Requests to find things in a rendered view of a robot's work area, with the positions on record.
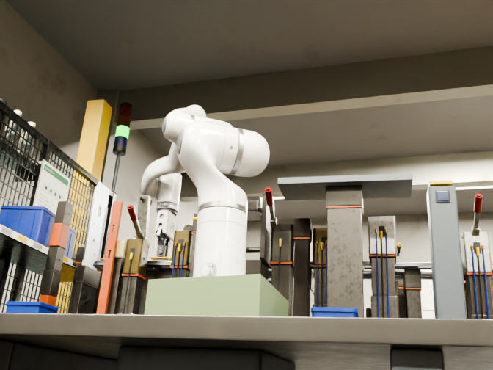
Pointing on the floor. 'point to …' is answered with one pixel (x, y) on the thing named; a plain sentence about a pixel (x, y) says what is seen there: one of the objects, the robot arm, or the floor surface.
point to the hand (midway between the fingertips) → (162, 252)
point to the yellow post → (94, 139)
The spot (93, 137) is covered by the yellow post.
